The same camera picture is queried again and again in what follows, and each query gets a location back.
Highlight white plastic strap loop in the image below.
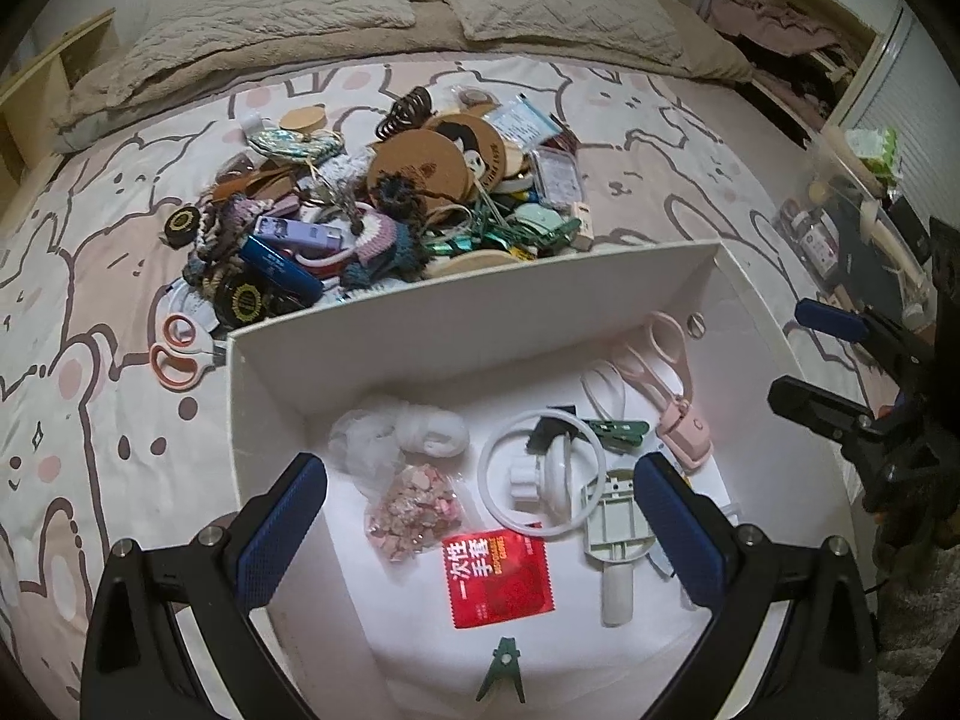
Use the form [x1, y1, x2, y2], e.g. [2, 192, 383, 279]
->
[579, 364, 631, 425]

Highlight clear plastic storage bin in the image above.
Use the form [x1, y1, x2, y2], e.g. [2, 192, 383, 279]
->
[772, 124, 935, 323]

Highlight orange and white scissors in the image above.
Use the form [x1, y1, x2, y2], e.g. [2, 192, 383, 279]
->
[148, 313, 227, 391]

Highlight pale green handled frame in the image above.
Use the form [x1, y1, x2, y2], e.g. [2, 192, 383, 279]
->
[579, 469, 661, 627]

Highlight round cork coaster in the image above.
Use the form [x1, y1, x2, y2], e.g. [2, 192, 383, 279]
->
[367, 130, 481, 205]

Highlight brown leather strap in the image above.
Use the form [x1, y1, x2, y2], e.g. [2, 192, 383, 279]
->
[210, 169, 297, 203]

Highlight cork coaster with panda print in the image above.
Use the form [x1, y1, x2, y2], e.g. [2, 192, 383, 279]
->
[426, 115, 506, 182]

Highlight red foil packet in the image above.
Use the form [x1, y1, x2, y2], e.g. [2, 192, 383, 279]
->
[441, 529, 556, 629]

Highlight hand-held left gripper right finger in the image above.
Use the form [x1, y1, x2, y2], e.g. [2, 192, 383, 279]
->
[634, 454, 880, 720]

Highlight knitted pink and blue hat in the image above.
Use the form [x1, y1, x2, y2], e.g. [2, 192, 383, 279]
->
[341, 211, 430, 290]

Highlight white round plug adapter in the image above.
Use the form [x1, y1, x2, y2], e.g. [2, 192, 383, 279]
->
[506, 446, 578, 511]

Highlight crumpled white plastic bag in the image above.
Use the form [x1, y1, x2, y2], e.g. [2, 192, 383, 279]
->
[328, 399, 471, 500]

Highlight wooden bedside shelf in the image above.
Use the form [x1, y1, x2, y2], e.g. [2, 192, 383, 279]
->
[0, 7, 117, 188]

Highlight open wardrobe with clothes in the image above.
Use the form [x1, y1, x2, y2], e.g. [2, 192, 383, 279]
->
[671, 0, 886, 147]

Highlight purple rectangular device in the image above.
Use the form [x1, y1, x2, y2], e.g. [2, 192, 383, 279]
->
[253, 214, 347, 253]

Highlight white loop handle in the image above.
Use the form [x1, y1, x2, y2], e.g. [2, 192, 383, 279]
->
[289, 202, 376, 275]

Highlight black hair claw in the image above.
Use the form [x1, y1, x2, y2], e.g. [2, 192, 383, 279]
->
[375, 86, 434, 142]

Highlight blue and white sachet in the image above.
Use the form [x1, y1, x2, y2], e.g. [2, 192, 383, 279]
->
[491, 96, 560, 151]

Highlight green clothespin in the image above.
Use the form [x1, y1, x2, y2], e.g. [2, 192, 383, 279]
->
[474, 636, 526, 704]
[586, 418, 650, 452]

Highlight cartoon printed bed blanket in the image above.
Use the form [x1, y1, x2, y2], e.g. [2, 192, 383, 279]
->
[0, 56, 901, 720]

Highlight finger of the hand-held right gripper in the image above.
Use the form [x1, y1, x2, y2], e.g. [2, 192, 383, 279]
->
[795, 298, 935, 370]
[767, 375, 882, 455]

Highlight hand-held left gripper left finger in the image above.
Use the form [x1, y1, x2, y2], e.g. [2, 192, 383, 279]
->
[81, 452, 331, 720]

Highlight round wooden disc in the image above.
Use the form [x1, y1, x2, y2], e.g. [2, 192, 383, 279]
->
[429, 253, 527, 284]

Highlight blue stapler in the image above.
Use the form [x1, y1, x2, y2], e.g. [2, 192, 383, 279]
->
[240, 234, 325, 308]

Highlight black round tin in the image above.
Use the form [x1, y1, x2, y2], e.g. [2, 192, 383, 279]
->
[212, 270, 278, 329]
[161, 205, 203, 248]

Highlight bundle of green clothespins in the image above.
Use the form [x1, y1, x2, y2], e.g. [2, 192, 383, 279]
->
[495, 199, 584, 260]

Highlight white storage box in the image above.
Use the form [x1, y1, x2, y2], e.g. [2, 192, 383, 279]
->
[225, 238, 848, 720]

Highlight teal patterned pouch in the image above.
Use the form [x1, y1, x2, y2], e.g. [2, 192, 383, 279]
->
[247, 127, 346, 164]

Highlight pink scissors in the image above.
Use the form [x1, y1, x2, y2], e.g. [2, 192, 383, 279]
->
[609, 311, 695, 398]

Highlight white embroidery hoop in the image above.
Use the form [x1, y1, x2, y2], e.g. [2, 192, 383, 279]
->
[476, 409, 610, 541]

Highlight bag of pink pieces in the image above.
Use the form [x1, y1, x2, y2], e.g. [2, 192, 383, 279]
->
[364, 463, 470, 563]

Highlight pink transparent box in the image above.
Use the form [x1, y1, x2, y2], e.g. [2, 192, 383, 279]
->
[532, 148, 587, 209]

